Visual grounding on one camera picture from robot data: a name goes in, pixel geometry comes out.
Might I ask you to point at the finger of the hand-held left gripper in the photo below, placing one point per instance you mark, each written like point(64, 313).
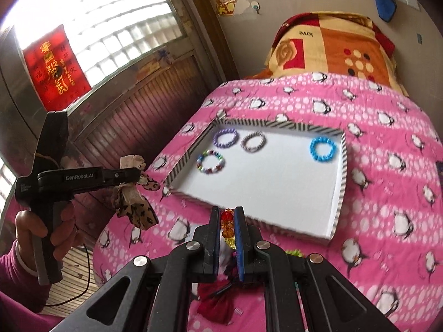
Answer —
point(124, 176)

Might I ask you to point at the pink penguin printed blanket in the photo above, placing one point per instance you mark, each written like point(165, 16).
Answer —
point(380, 186)

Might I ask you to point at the person's left forearm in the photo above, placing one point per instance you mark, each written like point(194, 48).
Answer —
point(14, 276)

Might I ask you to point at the dark red cloth pouch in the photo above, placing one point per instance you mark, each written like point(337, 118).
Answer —
point(218, 307)

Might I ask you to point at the leopard print scrunchie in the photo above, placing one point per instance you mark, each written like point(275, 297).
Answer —
point(133, 207)

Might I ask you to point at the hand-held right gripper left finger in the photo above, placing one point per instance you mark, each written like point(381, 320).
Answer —
point(217, 245)

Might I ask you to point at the wooden slatted door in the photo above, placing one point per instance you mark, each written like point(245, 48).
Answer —
point(145, 110)

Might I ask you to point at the small wall hook sticker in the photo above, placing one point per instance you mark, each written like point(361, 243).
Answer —
point(255, 6)

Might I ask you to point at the red window poster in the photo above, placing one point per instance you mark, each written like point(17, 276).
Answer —
point(55, 65)

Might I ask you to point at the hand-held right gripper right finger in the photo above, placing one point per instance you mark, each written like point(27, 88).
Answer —
point(238, 249)

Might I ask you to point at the frosted glass window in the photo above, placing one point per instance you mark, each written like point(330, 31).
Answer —
point(121, 17)

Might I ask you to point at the person's left hand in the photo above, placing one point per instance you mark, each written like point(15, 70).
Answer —
point(31, 226)

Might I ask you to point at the gold red crown wall decoration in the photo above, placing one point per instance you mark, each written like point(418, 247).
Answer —
point(226, 1)

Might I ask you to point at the striped cardboard box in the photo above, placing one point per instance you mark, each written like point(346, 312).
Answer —
point(277, 179)

